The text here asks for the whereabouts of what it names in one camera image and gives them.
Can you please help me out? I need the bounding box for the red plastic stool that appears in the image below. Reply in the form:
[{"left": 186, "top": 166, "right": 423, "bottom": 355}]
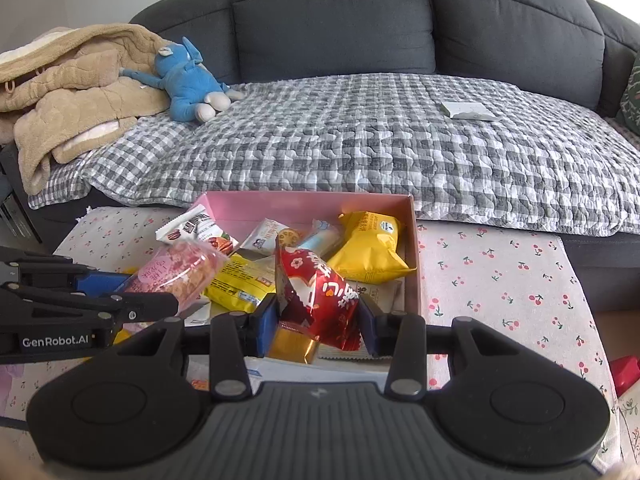
[{"left": 610, "top": 356, "right": 640, "bottom": 396}]

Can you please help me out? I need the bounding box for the red crinkled snack pack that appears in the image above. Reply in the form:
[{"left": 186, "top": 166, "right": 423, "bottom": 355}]
[{"left": 274, "top": 243, "right": 360, "bottom": 351}]

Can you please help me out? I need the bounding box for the pink and silver cardboard box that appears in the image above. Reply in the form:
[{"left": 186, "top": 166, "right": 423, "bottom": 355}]
[{"left": 112, "top": 190, "right": 422, "bottom": 391}]

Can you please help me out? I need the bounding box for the golden brown bar pack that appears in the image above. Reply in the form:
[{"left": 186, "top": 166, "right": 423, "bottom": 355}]
[{"left": 267, "top": 323, "right": 319, "bottom": 364}]

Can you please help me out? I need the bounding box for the floral cloth at right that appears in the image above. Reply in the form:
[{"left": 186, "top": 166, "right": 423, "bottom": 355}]
[{"left": 618, "top": 382, "right": 640, "bottom": 465}]

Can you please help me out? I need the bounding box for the blue plush toy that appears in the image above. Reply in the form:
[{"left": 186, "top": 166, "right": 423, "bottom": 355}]
[{"left": 119, "top": 37, "right": 244, "bottom": 124}]

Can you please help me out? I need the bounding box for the pink rice cracker pack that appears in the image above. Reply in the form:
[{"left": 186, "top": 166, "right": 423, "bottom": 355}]
[{"left": 117, "top": 240, "right": 230, "bottom": 315}]

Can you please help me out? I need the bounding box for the yellow waffle sandwich pack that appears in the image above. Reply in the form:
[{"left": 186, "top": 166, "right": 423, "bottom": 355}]
[{"left": 328, "top": 211, "right": 416, "bottom": 285}]

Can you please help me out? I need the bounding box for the white cream roll pack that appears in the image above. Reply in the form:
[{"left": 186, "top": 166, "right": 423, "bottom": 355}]
[{"left": 295, "top": 219, "right": 343, "bottom": 259}]

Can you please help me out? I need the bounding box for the cherry print tablecloth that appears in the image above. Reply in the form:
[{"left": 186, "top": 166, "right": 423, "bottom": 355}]
[{"left": 0, "top": 204, "right": 626, "bottom": 476}]

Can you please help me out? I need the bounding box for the white walnut snack pack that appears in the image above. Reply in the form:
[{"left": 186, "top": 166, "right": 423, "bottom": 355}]
[{"left": 155, "top": 204, "right": 239, "bottom": 256}]

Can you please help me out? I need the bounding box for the white cartoon face snack pack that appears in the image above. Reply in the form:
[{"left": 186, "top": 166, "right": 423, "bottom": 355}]
[{"left": 348, "top": 280, "right": 405, "bottom": 313}]

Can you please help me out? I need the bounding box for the white packet on sofa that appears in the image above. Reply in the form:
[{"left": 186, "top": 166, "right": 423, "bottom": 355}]
[{"left": 440, "top": 101, "right": 497, "bottom": 122}]

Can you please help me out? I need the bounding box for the grey checked quilted blanket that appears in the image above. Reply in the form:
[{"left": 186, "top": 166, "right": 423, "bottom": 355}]
[{"left": 29, "top": 74, "right": 639, "bottom": 236}]

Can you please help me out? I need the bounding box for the dark grey sofa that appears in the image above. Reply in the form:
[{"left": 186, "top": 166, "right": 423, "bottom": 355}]
[{"left": 0, "top": 0, "right": 640, "bottom": 313}]

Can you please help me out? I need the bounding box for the green branch pattern cushion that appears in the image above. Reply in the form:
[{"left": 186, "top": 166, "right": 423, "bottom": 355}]
[{"left": 615, "top": 53, "right": 640, "bottom": 136}]

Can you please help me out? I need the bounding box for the yellow snack pack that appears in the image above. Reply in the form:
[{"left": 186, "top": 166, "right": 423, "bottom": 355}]
[{"left": 204, "top": 254, "right": 276, "bottom": 313}]

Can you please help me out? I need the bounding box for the white orange lotus chip pack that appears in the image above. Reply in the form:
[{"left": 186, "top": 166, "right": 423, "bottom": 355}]
[{"left": 239, "top": 219, "right": 303, "bottom": 256}]

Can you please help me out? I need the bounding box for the beige quilted blanket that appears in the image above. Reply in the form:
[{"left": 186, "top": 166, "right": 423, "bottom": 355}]
[{"left": 1, "top": 23, "right": 169, "bottom": 195}]

